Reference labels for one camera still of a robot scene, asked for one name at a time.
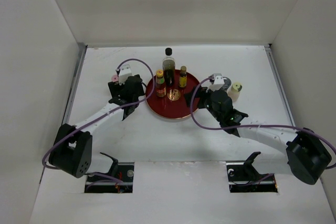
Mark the yellow cap sauce bottle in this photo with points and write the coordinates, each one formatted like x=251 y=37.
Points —
x=160 y=84

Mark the grey lid pepper shaker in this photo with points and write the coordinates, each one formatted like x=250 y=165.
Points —
x=227 y=83

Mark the pink lid spice shaker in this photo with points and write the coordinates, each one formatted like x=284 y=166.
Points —
x=115 y=78

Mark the red round tray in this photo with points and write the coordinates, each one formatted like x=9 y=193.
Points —
x=173 y=104

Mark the yellow lid spice shaker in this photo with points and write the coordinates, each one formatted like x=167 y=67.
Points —
x=234 y=91

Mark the tall dark soy bottle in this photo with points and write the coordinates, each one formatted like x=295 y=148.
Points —
x=168 y=66

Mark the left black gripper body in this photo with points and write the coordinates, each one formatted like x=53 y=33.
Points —
x=140 y=93

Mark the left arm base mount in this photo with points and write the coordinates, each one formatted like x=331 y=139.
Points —
x=107 y=175

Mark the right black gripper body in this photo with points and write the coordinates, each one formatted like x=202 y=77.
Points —
x=209 y=105

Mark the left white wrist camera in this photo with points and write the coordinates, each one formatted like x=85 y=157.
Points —
x=123 y=72

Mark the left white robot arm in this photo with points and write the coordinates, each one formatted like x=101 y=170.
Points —
x=72 y=149

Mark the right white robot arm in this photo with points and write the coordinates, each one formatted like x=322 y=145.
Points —
x=307 y=156

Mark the small yellow label bottle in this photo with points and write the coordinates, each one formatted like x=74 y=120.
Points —
x=183 y=77

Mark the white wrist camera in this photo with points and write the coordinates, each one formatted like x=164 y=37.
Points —
x=217 y=81
x=123 y=72

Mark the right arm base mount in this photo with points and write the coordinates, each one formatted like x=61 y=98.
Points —
x=244 y=178

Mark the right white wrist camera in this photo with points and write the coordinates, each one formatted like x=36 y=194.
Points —
x=217 y=81

